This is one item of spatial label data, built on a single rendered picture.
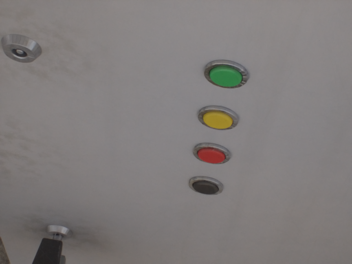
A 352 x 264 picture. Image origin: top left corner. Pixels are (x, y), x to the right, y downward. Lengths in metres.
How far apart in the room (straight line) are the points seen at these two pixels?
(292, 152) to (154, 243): 0.26
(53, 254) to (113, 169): 0.16
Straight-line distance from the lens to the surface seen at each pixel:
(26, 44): 0.57
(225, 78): 0.55
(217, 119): 0.60
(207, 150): 0.64
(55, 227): 0.87
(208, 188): 0.70
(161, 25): 0.52
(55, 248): 0.84
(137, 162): 0.70
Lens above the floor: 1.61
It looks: 61 degrees down
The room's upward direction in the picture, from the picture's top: 6 degrees clockwise
